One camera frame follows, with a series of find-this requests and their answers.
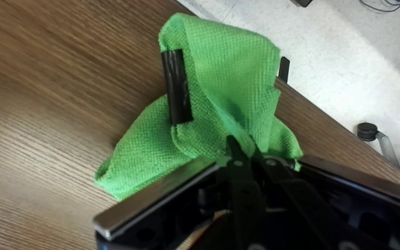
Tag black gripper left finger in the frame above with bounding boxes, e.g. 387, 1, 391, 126
92, 134, 266, 250

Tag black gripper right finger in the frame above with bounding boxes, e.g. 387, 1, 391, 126
254, 154, 400, 250

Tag green microfibre cloth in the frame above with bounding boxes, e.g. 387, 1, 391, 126
92, 11, 304, 202

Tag gray office chair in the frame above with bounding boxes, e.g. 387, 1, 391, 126
355, 120, 400, 170

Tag wooden table black legs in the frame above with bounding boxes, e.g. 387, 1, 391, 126
0, 0, 400, 250

